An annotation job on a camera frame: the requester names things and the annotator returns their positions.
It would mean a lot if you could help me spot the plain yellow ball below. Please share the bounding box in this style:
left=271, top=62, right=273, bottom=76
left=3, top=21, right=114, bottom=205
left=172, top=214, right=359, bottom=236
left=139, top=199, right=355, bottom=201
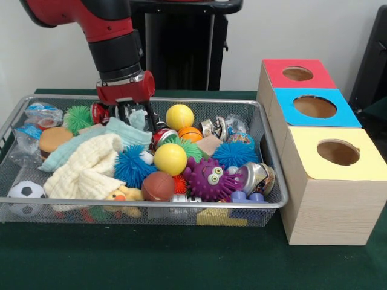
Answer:
left=165, top=104, right=195, bottom=131

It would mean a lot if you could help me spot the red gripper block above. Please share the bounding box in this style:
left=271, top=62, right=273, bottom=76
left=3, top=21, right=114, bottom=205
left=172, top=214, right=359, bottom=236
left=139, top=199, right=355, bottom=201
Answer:
left=96, top=70, right=158, bottom=133

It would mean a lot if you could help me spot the cream waffle cloth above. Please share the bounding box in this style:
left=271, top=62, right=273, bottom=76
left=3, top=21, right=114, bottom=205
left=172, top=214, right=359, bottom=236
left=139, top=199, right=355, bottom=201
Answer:
left=44, top=132, right=126, bottom=200

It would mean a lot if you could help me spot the black and white soccer ball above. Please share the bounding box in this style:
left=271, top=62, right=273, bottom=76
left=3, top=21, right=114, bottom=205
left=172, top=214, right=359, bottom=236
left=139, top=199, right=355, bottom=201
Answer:
left=7, top=180, right=47, bottom=217

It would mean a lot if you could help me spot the yellow smiley ball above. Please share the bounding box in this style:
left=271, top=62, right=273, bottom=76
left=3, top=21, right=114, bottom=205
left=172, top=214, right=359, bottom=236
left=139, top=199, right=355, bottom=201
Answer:
left=153, top=143, right=188, bottom=177

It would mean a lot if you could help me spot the crushed red soda can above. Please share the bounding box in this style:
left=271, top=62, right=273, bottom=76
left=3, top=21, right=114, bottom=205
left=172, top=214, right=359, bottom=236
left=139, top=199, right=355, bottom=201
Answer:
left=91, top=101, right=110, bottom=124

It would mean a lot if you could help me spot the purple spiky monster toy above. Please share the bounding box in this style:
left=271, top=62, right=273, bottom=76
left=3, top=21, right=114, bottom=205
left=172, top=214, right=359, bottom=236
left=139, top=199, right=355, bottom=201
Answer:
left=183, top=156, right=244, bottom=202

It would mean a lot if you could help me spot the wooden box with three holes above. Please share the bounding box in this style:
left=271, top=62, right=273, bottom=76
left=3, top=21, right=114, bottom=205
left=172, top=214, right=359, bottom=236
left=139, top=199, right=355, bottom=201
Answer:
left=256, top=59, right=387, bottom=246

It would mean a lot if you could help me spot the shallow mesh bin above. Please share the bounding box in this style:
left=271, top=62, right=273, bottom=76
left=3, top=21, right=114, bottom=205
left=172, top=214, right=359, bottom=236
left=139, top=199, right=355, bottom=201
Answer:
left=0, top=94, right=290, bottom=228

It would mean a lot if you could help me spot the brown toy football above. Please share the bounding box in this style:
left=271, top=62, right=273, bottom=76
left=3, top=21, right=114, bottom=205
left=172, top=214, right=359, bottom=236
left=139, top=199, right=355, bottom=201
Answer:
left=141, top=171, right=176, bottom=202

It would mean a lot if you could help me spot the green spiky rubber ball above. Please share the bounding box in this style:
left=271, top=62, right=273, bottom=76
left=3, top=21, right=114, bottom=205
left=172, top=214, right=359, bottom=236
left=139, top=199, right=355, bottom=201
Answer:
left=172, top=137, right=206, bottom=160

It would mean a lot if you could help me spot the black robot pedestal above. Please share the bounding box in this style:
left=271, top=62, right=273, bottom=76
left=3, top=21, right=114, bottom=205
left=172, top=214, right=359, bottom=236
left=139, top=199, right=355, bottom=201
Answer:
left=129, top=0, right=244, bottom=91

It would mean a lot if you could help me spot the dark green side-table cloth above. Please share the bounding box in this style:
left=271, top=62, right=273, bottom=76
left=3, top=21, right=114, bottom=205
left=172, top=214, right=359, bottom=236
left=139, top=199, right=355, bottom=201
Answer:
left=362, top=99, right=387, bottom=127

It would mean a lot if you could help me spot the blue spiky rubber ball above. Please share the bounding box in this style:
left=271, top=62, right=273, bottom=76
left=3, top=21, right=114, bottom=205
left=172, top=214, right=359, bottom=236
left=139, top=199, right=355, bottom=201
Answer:
left=114, top=144, right=158, bottom=189
left=212, top=141, right=258, bottom=170

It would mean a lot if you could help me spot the toy hamburger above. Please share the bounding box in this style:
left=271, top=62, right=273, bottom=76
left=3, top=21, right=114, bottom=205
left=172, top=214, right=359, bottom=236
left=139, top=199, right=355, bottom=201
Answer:
left=38, top=126, right=74, bottom=161

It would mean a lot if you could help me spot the mint green cloth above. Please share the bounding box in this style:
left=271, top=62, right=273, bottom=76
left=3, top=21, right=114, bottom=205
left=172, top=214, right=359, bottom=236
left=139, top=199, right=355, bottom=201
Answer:
left=38, top=108, right=154, bottom=172

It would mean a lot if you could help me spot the black stand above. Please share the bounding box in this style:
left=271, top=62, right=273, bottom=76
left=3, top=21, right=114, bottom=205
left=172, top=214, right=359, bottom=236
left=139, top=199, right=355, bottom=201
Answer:
left=349, top=4, right=387, bottom=114

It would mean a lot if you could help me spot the dark green table cloth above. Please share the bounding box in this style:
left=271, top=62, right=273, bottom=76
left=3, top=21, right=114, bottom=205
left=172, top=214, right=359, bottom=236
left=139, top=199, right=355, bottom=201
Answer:
left=0, top=88, right=387, bottom=290

